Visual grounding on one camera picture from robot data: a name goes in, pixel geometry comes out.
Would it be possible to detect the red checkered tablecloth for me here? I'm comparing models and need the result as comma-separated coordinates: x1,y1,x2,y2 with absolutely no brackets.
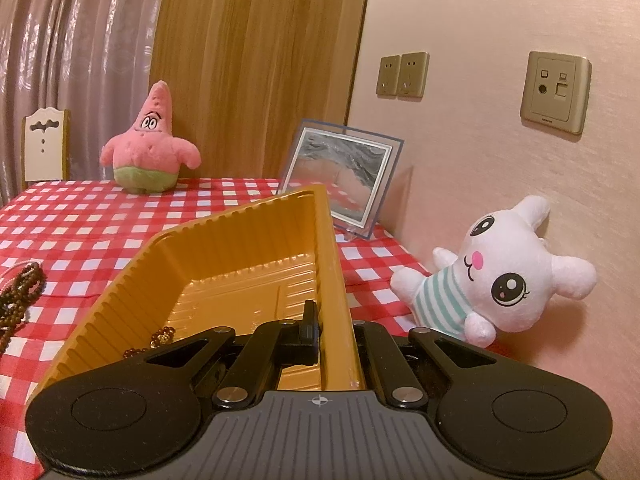
0,177,501,480

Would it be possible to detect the yellow plastic tray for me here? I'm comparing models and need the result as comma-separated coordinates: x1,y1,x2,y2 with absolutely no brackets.
37,185,366,396

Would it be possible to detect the brown bead necklace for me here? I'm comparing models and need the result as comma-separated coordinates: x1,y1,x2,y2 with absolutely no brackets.
0,261,47,332

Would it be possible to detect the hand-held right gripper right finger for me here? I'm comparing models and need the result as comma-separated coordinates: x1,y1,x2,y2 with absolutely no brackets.
350,320,501,408

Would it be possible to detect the sheer patterned curtain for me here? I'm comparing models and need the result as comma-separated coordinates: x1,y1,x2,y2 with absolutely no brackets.
0,0,173,206

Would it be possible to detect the framed sand art picture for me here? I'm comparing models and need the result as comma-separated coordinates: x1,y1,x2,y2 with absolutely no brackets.
277,119,405,241

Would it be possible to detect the beige network wall plate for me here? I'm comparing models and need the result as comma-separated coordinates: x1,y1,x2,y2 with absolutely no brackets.
520,51,592,135

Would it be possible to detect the small brown bead bracelet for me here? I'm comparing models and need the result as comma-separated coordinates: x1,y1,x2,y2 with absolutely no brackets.
124,326,177,361

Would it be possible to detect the white bunny plush toy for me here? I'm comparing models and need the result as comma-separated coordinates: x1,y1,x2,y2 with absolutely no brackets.
390,195,598,347

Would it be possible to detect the beige wall power socket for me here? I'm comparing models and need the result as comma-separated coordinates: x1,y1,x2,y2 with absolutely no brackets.
376,54,402,97
396,51,431,99

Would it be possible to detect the pink starfish plush toy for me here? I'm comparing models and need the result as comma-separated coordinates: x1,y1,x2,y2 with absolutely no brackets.
99,81,202,194

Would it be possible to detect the white wooden chair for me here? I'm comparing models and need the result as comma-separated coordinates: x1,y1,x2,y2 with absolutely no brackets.
21,107,71,192

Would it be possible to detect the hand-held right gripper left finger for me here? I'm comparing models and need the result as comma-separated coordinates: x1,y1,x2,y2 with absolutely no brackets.
125,300,323,408

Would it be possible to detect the wooden wall panel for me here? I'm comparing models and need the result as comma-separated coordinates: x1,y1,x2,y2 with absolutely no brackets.
150,0,375,181

